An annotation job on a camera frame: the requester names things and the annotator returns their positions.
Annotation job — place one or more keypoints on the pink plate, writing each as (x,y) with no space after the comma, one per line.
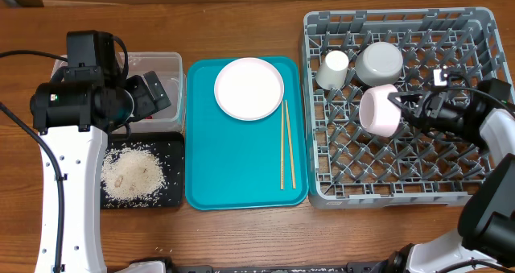
(249,89)

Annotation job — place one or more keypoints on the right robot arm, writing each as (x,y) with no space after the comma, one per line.
(483,117)

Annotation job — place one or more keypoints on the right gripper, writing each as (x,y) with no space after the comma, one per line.
(421,109)

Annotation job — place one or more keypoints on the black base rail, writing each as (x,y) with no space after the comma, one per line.
(166,265)

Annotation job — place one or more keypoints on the white rice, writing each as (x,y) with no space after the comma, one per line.
(143,177)

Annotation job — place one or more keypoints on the pale green cup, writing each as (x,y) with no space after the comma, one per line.
(333,71)

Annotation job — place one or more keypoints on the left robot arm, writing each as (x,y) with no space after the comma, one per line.
(73,113)

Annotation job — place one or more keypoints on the grey bowl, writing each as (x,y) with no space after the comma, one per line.
(380,63)

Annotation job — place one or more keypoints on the grey dish rack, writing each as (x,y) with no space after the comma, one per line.
(351,168)

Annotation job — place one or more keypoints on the wooden chopstick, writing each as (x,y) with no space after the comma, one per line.
(282,148)
(290,144)

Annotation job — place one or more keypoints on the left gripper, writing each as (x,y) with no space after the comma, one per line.
(148,105)

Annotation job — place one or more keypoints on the pink bowl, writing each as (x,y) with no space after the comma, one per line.
(377,114)

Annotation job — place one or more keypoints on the teal serving tray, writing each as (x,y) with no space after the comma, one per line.
(235,164)

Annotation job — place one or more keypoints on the black plastic tray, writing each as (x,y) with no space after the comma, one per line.
(170,146)

